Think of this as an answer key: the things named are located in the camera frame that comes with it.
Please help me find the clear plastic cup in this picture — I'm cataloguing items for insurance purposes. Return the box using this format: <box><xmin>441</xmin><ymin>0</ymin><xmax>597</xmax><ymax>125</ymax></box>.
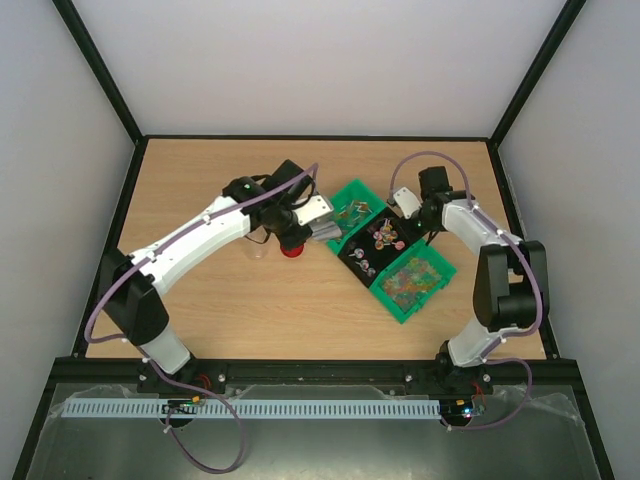
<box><xmin>242</xmin><ymin>227</ymin><xmax>271</xmax><ymax>260</ymax></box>

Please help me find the black bin with swirl lollipops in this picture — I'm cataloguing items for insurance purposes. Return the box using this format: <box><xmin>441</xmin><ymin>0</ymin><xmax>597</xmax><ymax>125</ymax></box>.
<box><xmin>337</xmin><ymin>207</ymin><xmax>427</xmax><ymax>288</ymax></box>

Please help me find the metal scoop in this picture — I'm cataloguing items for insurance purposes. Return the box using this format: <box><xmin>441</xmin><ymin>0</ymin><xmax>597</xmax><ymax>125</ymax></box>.
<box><xmin>310</xmin><ymin>220</ymin><xmax>342</xmax><ymax>242</ymax></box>

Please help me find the green bin with gummies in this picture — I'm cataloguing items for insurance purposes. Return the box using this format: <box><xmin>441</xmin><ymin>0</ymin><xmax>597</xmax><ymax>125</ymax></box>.
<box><xmin>369</xmin><ymin>241</ymin><xmax>457</xmax><ymax>324</ymax></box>

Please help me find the green bin with lollipops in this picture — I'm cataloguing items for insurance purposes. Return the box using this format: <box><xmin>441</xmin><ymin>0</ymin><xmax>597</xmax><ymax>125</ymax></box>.
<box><xmin>328</xmin><ymin>179</ymin><xmax>386</xmax><ymax>254</ymax></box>

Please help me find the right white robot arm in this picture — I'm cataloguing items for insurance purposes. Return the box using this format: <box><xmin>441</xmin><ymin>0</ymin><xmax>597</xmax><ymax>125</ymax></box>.
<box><xmin>390</xmin><ymin>166</ymin><xmax>549</xmax><ymax>392</ymax></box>

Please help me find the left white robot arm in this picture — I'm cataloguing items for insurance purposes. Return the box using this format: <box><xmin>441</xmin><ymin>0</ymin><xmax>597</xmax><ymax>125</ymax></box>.
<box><xmin>84</xmin><ymin>161</ymin><xmax>318</xmax><ymax>375</ymax></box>

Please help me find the red round lid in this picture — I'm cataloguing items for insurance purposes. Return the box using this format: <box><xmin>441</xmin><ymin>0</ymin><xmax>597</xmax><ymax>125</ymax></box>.
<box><xmin>280</xmin><ymin>244</ymin><xmax>305</xmax><ymax>259</ymax></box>

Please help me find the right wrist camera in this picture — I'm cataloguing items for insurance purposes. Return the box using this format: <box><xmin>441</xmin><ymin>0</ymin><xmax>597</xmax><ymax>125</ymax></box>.
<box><xmin>391</xmin><ymin>187</ymin><xmax>422</xmax><ymax>219</ymax></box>

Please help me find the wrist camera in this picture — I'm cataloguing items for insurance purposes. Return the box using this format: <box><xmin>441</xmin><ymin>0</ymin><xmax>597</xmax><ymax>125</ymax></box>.
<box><xmin>391</xmin><ymin>187</ymin><xmax>422</xmax><ymax>219</ymax></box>
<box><xmin>294</xmin><ymin>194</ymin><xmax>333</xmax><ymax>226</ymax></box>

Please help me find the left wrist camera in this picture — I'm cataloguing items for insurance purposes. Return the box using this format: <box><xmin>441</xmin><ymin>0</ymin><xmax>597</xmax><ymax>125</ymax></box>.
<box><xmin>294</xmin><ymin>194</ymin><xmax>333</xmax><ymax>226</ymax></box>

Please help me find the black aluminium rail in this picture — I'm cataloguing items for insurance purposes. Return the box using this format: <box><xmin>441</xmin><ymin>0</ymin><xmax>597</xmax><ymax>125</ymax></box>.
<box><xmin>49</xmin><ymin>357</ymin><xmax>581</xmax><ymax>396</ymax></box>

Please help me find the light blue cable duct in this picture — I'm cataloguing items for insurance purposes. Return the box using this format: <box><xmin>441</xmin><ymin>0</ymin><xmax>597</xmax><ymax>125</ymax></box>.
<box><xmin>61</xmin><ymin>398</ymin><xmax>441</xmax><ymax>420</ymax></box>

